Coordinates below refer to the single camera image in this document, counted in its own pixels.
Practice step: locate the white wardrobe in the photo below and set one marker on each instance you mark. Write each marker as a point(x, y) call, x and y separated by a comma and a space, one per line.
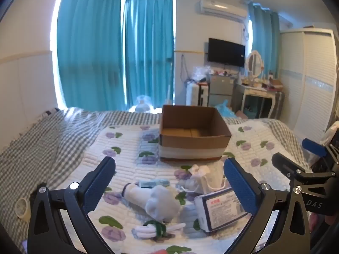
point(309, 79)

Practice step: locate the white tissue packet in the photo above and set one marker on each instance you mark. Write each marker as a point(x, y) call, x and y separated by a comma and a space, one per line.
point(219, 211)

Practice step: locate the white bundle with green band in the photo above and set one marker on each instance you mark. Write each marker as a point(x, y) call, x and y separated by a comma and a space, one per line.
point(144, 231)

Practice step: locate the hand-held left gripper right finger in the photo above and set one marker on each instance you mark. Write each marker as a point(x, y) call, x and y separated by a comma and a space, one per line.
point(239, 187)

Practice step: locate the blue plastic bag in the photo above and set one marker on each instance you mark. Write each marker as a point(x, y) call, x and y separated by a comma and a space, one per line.
point(225, 109)

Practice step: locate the narrow teal curtain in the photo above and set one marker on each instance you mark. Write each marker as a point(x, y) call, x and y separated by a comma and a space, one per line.
point(148, 47)

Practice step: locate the white oval mirror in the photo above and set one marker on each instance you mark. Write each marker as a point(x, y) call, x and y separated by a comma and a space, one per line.
point(254, 63)

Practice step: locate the brown cardboard box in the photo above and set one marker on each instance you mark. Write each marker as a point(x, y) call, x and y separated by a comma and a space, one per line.
point(190, 148)

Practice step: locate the large clear water bottle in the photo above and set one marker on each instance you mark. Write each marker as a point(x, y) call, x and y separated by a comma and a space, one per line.
point(143, 105)

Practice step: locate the white suitcase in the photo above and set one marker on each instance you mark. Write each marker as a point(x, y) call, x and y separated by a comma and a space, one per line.
point(194, 95)

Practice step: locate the floral quilted bedspread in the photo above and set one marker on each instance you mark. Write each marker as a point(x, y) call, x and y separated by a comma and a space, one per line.
point(39, 143)

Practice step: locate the clear plastic bag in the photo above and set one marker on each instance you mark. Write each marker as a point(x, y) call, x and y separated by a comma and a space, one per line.
point(201, 72)

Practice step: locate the white floral quilt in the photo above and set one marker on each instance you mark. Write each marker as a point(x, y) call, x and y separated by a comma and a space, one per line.
point(127, 148)

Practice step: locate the black wall television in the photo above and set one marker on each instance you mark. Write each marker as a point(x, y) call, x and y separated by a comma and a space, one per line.
point(226, 52)

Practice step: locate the white plush paw toy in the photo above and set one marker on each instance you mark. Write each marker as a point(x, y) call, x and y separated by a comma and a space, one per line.
point(159, 203)

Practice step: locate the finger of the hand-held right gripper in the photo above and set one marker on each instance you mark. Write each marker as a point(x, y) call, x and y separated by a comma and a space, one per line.
point(313, 146)
point(284, 164)

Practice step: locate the short teal curtain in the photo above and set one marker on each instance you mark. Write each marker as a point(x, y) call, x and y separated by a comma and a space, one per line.
point(264, 39)

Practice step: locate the striped grey bag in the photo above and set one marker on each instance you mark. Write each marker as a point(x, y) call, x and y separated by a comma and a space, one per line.
point(279, 104)

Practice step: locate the white air conditioner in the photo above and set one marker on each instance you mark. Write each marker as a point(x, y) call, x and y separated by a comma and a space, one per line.
point(221, 9)

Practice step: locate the white dressing table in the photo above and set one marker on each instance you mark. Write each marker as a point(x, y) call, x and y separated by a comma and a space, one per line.
point(254, 91)

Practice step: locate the dressing table clutter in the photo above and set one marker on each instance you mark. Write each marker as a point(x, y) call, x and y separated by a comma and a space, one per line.
point(272, 82)

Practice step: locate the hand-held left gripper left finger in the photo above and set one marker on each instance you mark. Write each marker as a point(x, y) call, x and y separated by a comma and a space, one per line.
point(99, 187)

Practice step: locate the person's right hand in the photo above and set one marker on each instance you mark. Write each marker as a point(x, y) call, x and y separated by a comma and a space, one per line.
point(333, 219)

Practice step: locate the wide teal curtain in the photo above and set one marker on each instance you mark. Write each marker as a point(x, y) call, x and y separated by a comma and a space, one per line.
point(90, 47)

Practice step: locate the beige tape roll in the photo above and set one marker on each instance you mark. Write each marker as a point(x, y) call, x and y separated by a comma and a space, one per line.
point(18, 213)

